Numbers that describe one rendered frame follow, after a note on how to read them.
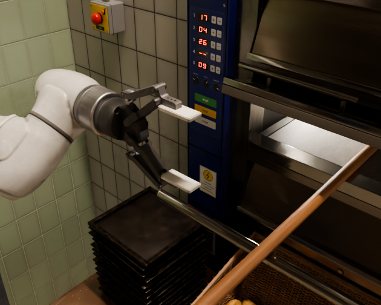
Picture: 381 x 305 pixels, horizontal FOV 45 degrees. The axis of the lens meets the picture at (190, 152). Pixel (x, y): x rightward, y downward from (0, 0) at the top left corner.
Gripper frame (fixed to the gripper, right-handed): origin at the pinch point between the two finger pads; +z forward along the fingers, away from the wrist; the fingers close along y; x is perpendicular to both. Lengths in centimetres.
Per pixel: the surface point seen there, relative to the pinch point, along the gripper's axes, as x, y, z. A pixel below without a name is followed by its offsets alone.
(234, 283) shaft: -4.7, 29.2, 7.3
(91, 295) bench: -13, 91, -61
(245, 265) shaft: -9.6, 28.5, 6.4
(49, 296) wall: -23, 143, -116
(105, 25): -49, 5, -83
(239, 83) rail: -40.8, 6.2, -20.1
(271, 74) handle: -45.0, 3.1, -13.6
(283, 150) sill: -57, 31, -14
